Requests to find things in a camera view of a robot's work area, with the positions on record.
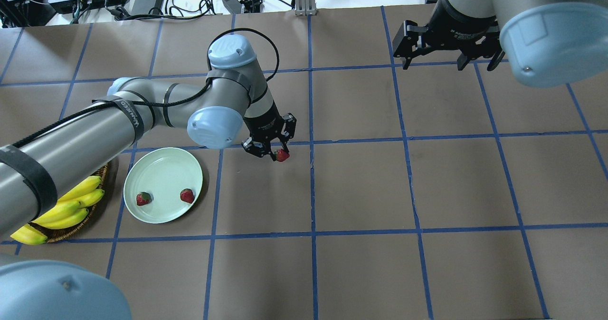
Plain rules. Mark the yellow banana bunch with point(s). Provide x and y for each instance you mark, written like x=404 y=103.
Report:
x=69 y=210

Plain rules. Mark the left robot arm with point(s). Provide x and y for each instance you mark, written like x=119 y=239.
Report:
x=41 y=168

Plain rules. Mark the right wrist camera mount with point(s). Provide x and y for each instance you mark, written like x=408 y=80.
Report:
x=410 y=42

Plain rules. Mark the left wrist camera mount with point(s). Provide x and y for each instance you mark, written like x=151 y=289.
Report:
x=289 y=127

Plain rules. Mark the light green plate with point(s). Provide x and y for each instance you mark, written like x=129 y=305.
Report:
x=162 y=173

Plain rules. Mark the red strawberry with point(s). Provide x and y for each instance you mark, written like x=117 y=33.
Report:
x=281 y=155
x=187 y=195
x=143 y=198

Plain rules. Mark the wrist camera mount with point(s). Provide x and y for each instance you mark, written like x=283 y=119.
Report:
x=289 y=127
x=410 y=42

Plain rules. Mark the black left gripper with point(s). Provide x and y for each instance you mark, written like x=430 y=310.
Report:
x=264 y=121

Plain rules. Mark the black power adapter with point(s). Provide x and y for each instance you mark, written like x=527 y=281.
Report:
x=233 y=6

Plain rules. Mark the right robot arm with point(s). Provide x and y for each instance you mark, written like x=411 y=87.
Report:
x=547 y=42

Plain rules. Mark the wicker fruit basket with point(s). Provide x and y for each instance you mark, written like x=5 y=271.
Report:
x=57 y=235

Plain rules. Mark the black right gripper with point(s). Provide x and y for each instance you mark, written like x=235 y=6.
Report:
x=460 y=29

